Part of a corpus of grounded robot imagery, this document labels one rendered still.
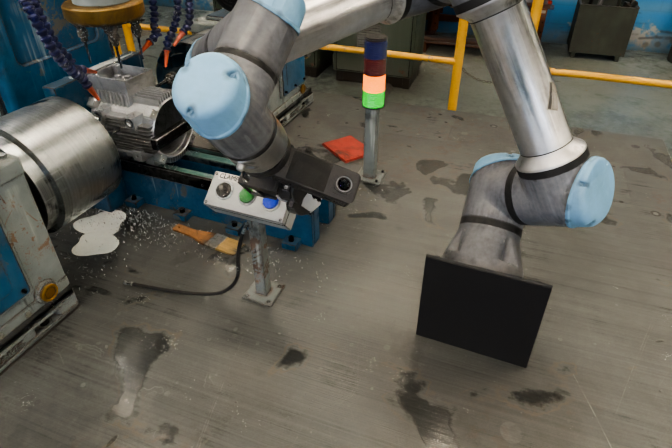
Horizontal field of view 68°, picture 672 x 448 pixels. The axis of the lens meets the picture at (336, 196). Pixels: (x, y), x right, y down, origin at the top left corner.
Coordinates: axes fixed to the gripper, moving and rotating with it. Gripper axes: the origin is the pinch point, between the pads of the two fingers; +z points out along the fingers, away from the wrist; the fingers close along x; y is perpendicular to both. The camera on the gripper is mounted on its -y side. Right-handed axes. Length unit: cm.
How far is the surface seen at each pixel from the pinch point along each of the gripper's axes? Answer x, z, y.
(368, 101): -41, 44, 12
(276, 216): 2.4, 8.1, 10.0
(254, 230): 4.8, 15.1, 16.8
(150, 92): -23, 21, 60
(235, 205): 2.3, 8.1, 18.7
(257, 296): 16.4, 28.1, 17.4
